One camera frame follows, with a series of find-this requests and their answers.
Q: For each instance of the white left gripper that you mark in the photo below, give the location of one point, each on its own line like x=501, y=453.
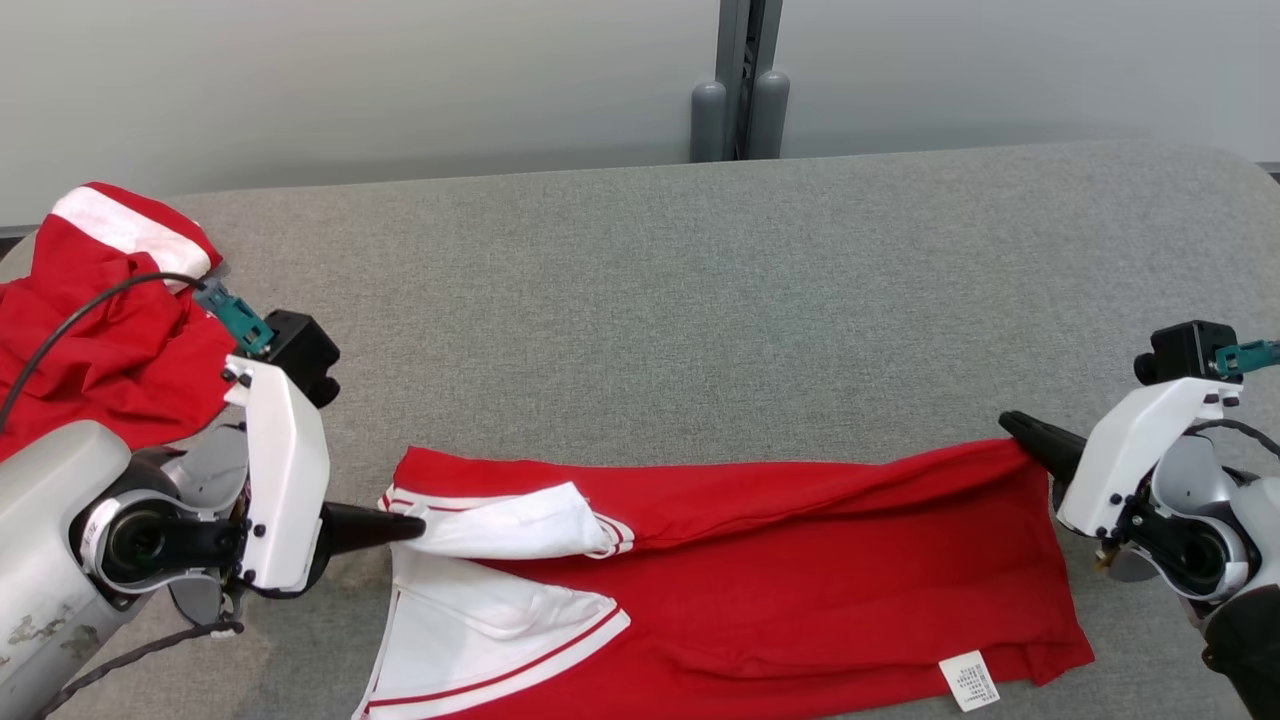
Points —
x=285, y=480

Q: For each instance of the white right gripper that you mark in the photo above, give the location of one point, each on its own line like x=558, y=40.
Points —
x=1125, y=450

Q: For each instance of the red white numbered jersey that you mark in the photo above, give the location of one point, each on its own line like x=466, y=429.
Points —
x=800, y=580

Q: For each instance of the red shorts with white stripe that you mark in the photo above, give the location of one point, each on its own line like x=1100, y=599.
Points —
x=90, y=340

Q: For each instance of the grey fabric sofa seat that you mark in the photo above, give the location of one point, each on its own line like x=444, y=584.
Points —
x=650, y=300

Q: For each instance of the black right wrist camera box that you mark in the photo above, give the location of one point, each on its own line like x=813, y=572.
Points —
x=1185, y=350

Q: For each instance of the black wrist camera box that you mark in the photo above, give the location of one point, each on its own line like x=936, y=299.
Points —
x=1185, y=350
x=300, y=350

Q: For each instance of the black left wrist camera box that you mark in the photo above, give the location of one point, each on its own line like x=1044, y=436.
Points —
x=300, y=350

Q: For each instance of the grey cylinder post foot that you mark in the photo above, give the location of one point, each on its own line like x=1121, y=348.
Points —
x=708, y=125
x=770, y=115

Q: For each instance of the grey vertical post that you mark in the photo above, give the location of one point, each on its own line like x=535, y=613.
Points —
x=745, y=50

